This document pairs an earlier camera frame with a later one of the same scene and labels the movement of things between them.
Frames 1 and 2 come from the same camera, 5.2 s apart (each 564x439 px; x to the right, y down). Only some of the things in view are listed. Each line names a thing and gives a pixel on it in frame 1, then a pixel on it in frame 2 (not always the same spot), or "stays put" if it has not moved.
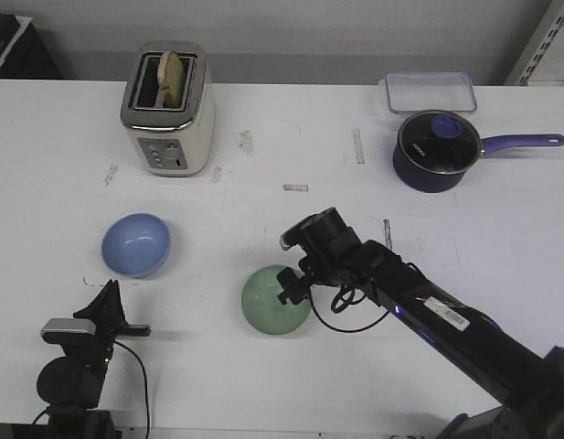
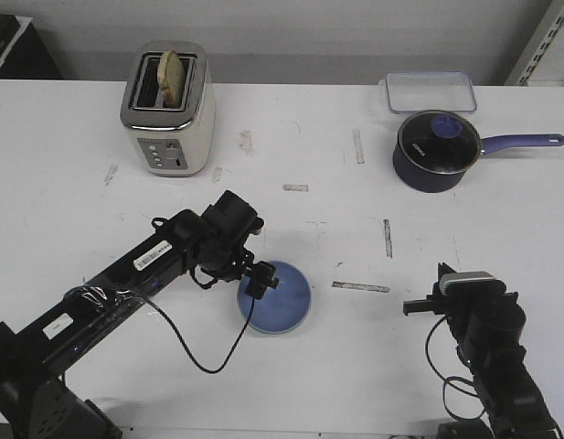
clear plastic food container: (431, 91) stays put
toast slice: (170, 78) stays put
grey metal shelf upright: (549, 24) stays put
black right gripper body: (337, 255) -> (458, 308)
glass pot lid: (440, 141) stays put
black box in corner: (16, 49) stays put
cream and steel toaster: (170, 142) stays put
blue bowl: (137, 245) -> (281, 309)
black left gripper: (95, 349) -> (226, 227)
